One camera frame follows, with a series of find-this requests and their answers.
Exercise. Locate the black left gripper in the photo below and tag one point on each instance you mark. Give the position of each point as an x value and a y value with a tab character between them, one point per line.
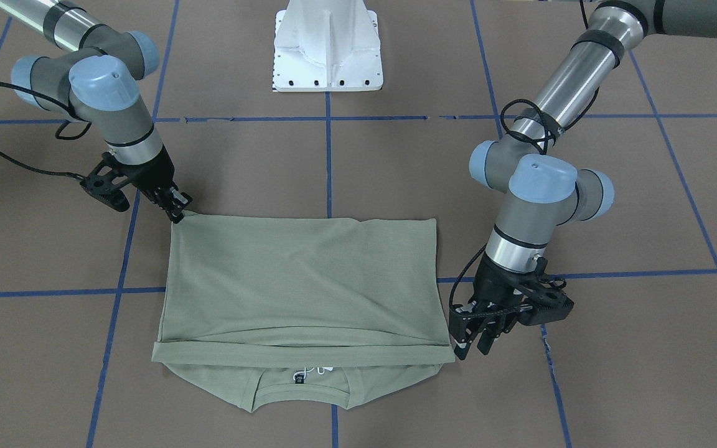
494	287

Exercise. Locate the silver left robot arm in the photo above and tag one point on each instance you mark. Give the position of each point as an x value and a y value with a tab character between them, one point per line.
650	265

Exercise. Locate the olive green long-sleeve shirt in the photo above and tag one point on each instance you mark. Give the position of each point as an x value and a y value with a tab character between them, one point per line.
252	300

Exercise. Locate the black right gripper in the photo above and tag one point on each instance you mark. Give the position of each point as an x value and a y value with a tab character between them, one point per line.
152	172

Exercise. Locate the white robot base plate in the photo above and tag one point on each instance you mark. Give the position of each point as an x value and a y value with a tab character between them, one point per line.
326	46

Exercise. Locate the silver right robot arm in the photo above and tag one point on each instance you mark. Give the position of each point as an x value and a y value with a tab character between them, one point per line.
96	82

